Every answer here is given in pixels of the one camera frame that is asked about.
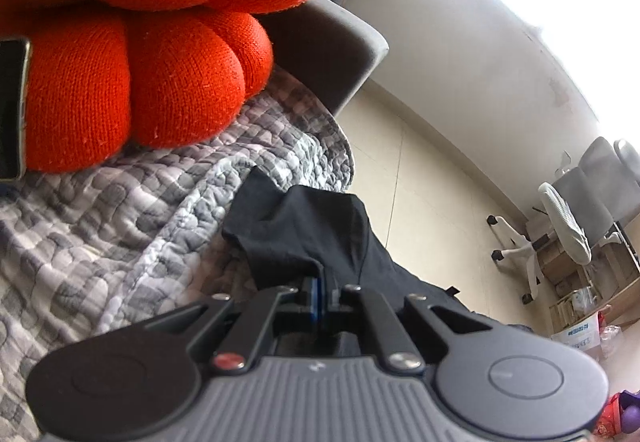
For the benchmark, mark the grey sofa armrest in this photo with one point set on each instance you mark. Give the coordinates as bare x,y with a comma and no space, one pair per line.
325,46

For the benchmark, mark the wooden desk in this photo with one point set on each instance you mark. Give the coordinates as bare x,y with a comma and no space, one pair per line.
615,292

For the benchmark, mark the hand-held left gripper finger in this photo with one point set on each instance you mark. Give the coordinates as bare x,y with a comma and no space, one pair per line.
313,302
321,302

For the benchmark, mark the grey checked quilted blanket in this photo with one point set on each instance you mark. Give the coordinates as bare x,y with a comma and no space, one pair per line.
100,247

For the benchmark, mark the white box blue print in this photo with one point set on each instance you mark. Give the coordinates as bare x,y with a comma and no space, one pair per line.
577,339

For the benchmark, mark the red knot cushion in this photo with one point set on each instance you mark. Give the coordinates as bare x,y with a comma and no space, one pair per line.
150,21

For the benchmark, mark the white grey office chair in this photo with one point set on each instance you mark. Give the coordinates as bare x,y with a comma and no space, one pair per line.
570,222

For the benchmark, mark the dark smartphone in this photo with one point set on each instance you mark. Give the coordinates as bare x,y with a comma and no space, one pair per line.
12,111

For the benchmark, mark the black t-shirt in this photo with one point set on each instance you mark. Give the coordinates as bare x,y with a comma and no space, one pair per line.
320,232

